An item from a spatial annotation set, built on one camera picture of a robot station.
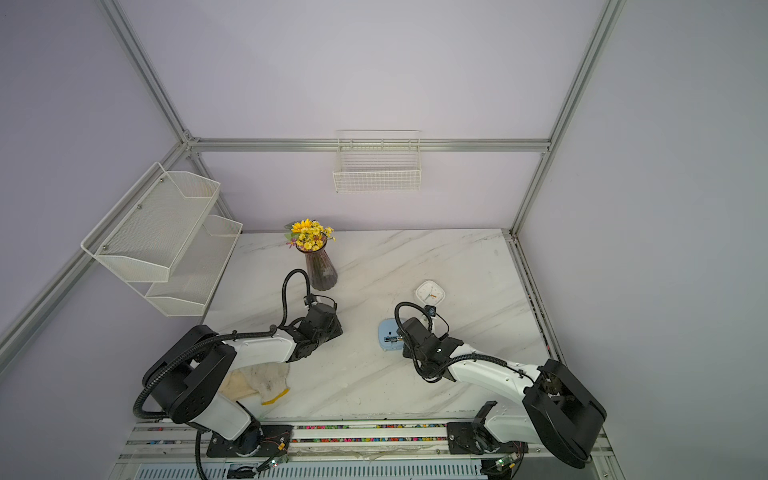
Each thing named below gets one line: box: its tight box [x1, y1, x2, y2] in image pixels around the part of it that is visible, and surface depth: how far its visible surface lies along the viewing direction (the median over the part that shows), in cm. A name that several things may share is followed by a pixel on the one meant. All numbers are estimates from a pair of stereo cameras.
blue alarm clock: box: [378, 318, 405, 351], surface depth 90 cm
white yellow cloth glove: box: [219, 361, 290, 405], surface depth 83 cm
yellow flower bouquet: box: [284, 219, 336, 252], surface depth 88 cm
